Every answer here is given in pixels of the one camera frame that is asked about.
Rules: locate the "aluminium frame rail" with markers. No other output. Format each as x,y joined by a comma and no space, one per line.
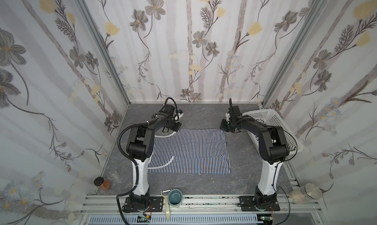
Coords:
200,204

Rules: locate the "teal mug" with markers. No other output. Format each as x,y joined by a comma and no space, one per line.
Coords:
175,198

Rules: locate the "blue white striped tank top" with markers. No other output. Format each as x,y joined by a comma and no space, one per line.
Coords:
191,151

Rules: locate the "clear jar with metal lid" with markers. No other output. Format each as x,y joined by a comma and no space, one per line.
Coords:
305,194

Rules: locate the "cream vegetable peeler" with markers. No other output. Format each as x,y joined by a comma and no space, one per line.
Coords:
165,194

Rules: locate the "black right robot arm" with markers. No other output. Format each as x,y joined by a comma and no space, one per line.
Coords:
270,142

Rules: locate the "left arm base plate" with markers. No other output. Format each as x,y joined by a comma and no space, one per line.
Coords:
151,204

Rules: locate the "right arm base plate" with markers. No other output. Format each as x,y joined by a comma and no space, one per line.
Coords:
259,203

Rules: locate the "white vented cable duct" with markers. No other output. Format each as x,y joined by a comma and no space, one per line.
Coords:
198,219

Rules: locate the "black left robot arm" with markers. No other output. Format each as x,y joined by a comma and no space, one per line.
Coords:
140,144

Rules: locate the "spice jar with dark lid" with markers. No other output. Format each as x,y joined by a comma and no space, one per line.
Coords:
102,183

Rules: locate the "white plastic laundry basket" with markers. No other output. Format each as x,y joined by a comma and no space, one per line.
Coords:
271,118

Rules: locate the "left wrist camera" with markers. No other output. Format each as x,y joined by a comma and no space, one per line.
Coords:
178,114

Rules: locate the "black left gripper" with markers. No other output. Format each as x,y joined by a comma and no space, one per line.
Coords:
174,126

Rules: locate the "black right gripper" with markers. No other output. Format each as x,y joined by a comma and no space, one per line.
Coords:
225,125

